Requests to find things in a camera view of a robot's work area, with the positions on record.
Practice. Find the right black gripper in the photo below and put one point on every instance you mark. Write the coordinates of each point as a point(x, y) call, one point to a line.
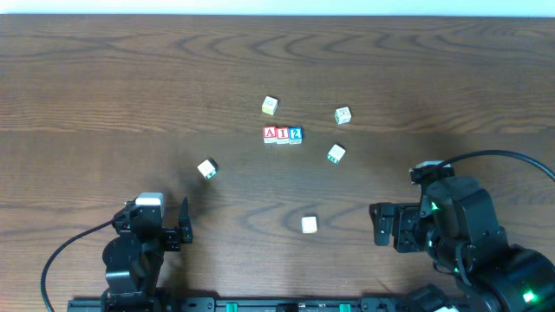
point(401, 227)

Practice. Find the red letter A block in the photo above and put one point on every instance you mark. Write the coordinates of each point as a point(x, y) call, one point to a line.
point(270, 134)

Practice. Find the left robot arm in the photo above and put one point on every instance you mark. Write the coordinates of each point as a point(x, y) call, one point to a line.
point(133, 260)

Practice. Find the plain wooden block front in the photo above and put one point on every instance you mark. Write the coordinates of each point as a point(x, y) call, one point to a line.
point(309, 224)

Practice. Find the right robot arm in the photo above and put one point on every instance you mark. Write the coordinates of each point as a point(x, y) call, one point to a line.
point(520, 279)

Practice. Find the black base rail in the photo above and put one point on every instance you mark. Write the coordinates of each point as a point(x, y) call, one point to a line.
point(208, 304)

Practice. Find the blue number 2 block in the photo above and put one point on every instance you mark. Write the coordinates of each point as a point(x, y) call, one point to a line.
point(295, 135)

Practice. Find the yellow-edged wooden block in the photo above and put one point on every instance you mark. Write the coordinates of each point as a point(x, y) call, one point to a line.
point(269, 105)

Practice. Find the green block centre right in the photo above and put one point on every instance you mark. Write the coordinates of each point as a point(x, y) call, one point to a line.
point(336, 153)

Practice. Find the green picture block upper right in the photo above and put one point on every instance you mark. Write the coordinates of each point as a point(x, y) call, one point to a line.
point(342, 115)

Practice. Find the red letter I block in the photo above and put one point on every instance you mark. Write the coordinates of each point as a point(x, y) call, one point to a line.
point(283, 135)

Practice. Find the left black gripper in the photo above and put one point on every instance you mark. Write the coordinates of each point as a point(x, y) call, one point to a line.
point(172, 237)

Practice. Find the green block left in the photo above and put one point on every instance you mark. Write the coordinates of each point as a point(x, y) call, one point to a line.
point(208, 168)

